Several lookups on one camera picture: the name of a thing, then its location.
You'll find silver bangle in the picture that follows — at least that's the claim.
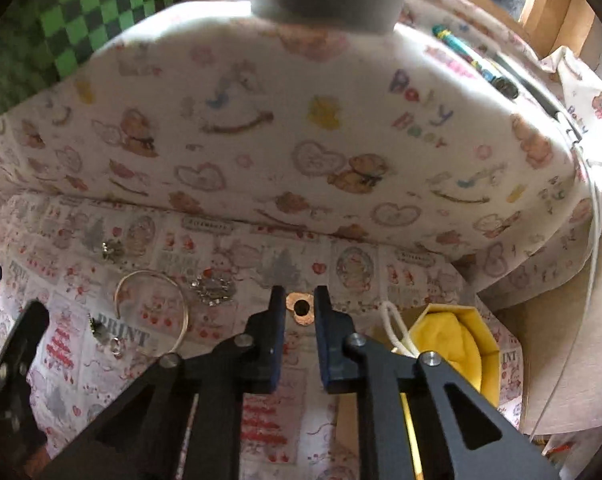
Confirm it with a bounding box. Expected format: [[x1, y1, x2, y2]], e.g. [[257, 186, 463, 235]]
[[114, 270, 190, 357]]

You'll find copper ring pendant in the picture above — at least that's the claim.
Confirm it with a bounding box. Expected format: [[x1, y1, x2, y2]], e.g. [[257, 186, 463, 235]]
[[286, 293, 315, 327]]

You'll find white cord loop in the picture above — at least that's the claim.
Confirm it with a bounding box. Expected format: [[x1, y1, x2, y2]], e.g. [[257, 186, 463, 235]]
[[380, 301, 420, 359]]

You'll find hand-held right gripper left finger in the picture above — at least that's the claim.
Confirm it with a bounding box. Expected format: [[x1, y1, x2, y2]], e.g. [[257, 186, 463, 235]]
[[38, 285, 288, 480]]

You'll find grey wood grain panel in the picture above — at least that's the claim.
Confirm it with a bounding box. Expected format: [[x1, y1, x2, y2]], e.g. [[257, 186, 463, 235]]
[[478, 237, 602, 437]]

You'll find yellow plush cloth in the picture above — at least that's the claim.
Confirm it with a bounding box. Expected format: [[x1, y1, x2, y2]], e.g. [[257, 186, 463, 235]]
[[415, 311, 484, 392]]

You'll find silver flower earring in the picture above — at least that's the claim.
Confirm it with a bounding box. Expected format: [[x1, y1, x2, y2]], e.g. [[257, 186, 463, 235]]
[[100, 239, 125, 264]]

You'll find green checkered tissue box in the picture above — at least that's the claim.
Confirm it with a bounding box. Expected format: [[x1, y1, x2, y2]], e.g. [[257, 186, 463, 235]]
[[0, 0, 183, 127]]

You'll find white charging cable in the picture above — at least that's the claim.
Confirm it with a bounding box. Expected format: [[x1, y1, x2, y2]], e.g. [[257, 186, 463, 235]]
[[528, 139, 602, 437]]

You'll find silver drop earring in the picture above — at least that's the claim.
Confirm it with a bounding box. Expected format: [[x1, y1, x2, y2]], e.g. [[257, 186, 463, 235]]
[[88, 314, 111, 345]]

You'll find silver power bank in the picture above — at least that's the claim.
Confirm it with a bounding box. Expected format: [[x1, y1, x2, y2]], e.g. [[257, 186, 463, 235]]
[[495, 52, 584, 142]]

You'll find strawberry print bedsheet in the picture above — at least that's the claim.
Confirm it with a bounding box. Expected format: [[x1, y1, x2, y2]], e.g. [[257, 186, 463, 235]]
[[0, 192, 526, 480]]

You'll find bear print cushion cover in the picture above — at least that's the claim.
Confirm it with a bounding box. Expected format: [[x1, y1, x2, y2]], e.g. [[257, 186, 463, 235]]
[[0, 0, 602, 307]]

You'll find small bear print cloth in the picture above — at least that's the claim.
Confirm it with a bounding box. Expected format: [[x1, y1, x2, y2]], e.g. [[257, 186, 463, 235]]
[[540, 46, 602, 172]]

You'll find wooden window frame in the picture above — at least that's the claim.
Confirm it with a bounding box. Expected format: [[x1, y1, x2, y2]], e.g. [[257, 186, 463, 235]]
[[520, 0, 602, 57]]

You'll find rhinestone silver earring cluster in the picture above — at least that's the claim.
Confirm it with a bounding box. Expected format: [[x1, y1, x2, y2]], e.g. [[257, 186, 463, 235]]
[[188, 277, 235, 307]]

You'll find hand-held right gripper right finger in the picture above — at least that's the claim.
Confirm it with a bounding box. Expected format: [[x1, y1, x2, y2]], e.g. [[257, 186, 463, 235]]
[[313, 285, 562, 480]]

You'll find colourful lighter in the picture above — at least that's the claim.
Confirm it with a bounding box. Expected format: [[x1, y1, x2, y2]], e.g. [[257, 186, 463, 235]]
[[432, 23, 521, 102]]

